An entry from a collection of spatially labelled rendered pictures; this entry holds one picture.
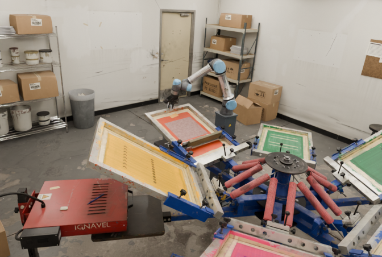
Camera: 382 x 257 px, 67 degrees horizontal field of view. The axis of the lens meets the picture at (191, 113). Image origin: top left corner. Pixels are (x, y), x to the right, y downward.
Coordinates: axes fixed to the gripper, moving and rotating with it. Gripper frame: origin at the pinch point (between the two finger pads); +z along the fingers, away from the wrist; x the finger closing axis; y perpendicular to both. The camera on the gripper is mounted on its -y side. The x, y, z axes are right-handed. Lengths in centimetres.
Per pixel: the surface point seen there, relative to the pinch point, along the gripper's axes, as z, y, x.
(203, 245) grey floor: 102, -5, -103
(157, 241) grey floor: 110, -41, -72
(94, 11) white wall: 5, 59, 322
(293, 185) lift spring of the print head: -40, -13, -150
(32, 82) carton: 94, -70, 249
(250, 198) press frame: -11, -21, -131
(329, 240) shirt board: -16, -3, -184
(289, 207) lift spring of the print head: -34, -25, -158
